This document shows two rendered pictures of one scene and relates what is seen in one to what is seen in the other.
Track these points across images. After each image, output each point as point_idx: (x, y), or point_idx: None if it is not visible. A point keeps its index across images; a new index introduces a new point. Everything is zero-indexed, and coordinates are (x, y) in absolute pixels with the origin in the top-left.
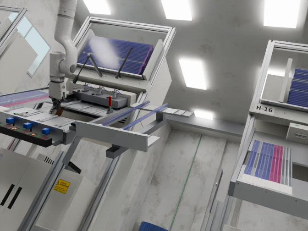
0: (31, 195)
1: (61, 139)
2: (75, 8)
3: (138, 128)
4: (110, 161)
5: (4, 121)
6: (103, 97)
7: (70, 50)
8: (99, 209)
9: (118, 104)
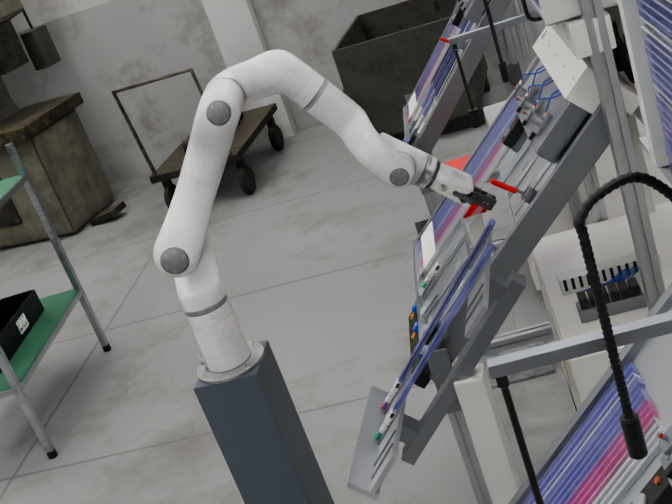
0: (569, 376)
1: None
2: (298, 79)
3: None
4: (641, 278)
5: None
6: (530, 133)
7: (361, 160)
8: None
9: (547, 152)
